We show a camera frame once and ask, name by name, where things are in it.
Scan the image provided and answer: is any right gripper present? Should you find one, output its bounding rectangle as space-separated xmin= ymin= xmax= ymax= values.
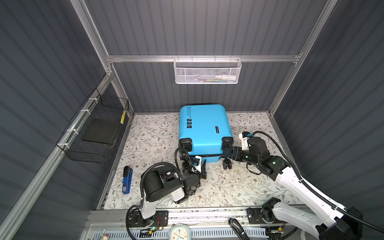
xmin=226 ymin=145 xmax=258 ymax=167

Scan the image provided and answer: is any blue hardshell suitcase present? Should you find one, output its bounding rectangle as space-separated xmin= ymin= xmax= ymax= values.
xmin=179 ymin=104 xmax=234 ymax=163

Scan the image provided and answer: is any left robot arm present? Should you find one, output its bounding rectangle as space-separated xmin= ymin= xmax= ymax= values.
xmin=140 ymin=156 xmax=207 ymax=220

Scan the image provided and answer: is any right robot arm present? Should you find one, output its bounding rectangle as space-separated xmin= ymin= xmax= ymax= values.
xmin=222 ymin=135 xmax=363 ymax=240

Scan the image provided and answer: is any small white clock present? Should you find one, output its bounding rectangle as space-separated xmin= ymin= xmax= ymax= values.
xmin=168 ymin=225 xmax=192 ymax=240

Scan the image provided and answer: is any blue flat object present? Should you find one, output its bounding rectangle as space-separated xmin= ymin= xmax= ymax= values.
xmin=122 ymin=166 xmax=133 ymax=195

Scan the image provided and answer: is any white bottle in basket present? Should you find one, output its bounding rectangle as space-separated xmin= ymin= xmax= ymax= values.
xmin=215 ymin=75 xmax=238 ymax=82

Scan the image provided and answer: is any yellow marker in basket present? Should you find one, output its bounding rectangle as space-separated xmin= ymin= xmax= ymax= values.
xmin=120 ymin=110 xmax=126 ymax=125

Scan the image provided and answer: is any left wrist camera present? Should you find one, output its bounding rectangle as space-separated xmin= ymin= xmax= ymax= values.
xmin=192 ymin=156 xmax=202 ymax=175

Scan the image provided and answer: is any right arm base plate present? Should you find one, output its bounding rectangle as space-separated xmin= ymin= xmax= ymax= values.
xmin=246 ymin=208 xmax=286 ymax=225

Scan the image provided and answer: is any black handle tool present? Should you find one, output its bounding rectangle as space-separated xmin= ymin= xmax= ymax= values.
xmin=229 ymin=218 xmax=250 ymax=240

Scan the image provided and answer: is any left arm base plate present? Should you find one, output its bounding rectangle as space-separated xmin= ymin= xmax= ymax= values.
xmin=126 ymin=210 xmax=169 ymax=228

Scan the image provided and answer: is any white wire mesh basket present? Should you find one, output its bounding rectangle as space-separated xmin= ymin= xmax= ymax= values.
xmin=173 ymin=58 xmax=242 ymax=85

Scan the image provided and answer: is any black wire wall basket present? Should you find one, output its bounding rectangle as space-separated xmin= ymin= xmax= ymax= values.
xmin=57 ymin=90 xmax=130 ymax=164

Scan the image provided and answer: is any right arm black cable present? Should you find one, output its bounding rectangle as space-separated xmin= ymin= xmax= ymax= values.
xmin=251 ymin=130 xmax=384 ymax=226

